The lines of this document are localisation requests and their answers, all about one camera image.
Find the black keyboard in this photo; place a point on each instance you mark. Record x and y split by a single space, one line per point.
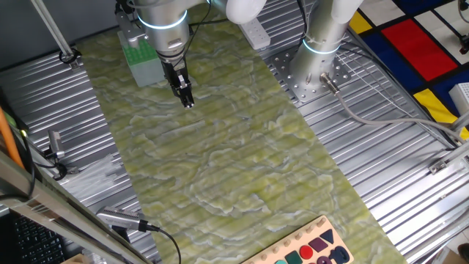
36 245

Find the green marble pattern mat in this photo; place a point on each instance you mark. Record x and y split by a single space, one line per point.
220 146

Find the tan cardboard piece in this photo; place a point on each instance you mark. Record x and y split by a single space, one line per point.
75 260

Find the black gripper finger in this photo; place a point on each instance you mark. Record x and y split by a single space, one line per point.
181 96
187 88

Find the blue number puzzle piece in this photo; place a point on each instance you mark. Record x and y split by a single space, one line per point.
339 254

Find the black pole clamp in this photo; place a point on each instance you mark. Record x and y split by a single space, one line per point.
62 58

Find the wooden shape puzzle board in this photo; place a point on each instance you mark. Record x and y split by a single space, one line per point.
278 249

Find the green puzzle piece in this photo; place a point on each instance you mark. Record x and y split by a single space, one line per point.
293 258

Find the short aluminium profile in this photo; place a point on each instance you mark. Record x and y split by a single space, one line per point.
462 122

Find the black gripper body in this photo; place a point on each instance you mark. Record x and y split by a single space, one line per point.
175 69

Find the aluminium profile with bracket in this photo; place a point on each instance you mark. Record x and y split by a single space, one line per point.
458 154

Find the black small camera mount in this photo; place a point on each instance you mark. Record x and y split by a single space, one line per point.
60 170

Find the colourful block pattern mat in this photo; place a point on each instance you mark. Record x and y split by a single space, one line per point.
403 34

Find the navy triangle puzzle piece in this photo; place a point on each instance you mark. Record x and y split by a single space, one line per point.
327 235

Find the large aluminium frame beam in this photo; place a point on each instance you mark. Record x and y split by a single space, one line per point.
44 205

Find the green-topped pipette tip holder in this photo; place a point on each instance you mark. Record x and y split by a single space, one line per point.
146 71

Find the small silver camera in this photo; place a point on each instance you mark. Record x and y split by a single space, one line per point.
55 144

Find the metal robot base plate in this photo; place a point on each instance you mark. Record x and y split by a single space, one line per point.
293 82

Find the purple square puzzle piece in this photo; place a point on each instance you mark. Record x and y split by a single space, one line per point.
318 244

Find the silver depth camera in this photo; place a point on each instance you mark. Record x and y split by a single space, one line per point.
117 218

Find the teal puzzle piece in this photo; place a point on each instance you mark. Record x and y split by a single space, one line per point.
280 262

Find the red circle puzzle piece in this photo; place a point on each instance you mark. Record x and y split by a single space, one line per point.
306 252

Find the aluminium pole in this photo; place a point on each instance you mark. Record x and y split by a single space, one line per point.
51 27

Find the white power strip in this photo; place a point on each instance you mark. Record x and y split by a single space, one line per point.
256 34

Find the brown cardboard box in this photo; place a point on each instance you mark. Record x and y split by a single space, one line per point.
458 258

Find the black stand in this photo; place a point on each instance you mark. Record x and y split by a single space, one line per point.
464 47

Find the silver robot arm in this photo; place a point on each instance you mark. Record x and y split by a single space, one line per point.
165 33

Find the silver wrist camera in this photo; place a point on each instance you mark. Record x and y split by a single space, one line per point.
130 34

